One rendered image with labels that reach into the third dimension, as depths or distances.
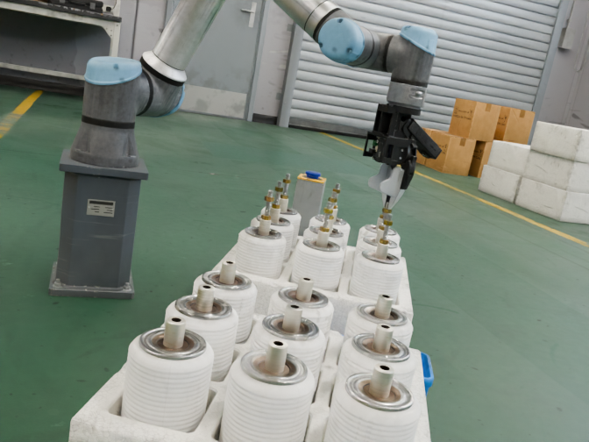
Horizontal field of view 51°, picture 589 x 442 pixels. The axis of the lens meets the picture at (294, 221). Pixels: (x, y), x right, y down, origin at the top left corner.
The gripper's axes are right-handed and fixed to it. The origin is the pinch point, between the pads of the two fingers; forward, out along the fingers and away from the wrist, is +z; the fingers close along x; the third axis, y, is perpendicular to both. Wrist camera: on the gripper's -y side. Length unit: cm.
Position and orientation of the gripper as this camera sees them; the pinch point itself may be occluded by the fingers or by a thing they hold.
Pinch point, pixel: (391, 202)
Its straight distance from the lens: 131.1
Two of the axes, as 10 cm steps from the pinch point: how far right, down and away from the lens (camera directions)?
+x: 4.4, 2.9, -8.5
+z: -1.8, 9.6, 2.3
